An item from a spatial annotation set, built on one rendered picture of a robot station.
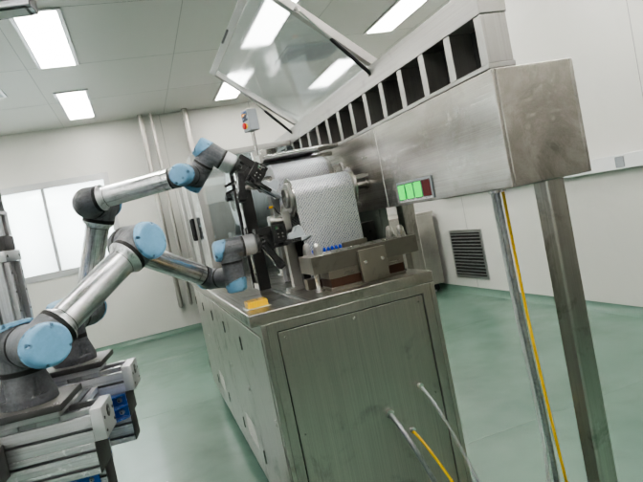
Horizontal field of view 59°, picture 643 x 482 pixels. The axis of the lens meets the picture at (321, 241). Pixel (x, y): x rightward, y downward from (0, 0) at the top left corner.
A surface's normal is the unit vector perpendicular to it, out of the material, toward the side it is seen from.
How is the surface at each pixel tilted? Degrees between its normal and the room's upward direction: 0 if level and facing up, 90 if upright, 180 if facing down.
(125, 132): 90
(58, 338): 94
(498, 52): 90
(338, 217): 90
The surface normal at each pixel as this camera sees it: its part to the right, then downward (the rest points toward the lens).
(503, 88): 0.30, -0.01
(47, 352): 0.69, -0.04
